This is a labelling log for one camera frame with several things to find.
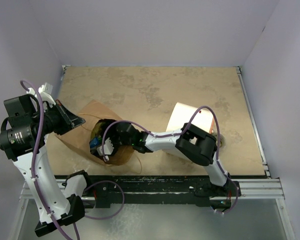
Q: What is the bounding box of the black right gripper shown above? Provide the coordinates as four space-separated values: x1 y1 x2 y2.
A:
101 121 135 156

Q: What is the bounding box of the brown paper bag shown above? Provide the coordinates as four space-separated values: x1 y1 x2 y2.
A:
47 100 143 175

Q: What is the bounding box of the dark blue kettle chips bag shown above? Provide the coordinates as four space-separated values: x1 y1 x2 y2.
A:
89 136 102 151

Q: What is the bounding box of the green yellow snack bag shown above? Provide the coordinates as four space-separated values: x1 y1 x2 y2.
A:
90 119 108 140

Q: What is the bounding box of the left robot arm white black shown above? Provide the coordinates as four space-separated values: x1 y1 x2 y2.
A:
0 94 93 237

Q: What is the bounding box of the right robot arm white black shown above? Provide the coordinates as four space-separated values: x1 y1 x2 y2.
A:
100 120 238 196

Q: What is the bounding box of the white cylindrical toy drum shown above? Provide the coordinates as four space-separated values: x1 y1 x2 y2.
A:
164 102 217 167

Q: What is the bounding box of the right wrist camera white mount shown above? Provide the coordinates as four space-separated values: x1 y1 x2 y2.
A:
96 138 114 162

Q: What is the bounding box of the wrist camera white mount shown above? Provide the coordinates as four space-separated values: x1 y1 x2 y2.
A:
96 138 114 162
26 82 56 105

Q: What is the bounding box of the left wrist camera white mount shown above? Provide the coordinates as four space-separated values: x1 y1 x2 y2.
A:
26 82 56 105

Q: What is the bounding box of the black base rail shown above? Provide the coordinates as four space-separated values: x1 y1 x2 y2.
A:
83 175 241 209

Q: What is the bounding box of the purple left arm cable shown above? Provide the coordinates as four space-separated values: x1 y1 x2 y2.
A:
19 79 126 240

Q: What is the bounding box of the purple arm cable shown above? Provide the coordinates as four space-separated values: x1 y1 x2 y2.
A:
19 79 126 240
101 105 241 216

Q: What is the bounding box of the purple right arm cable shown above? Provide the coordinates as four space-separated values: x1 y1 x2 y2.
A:
101 105 241 216

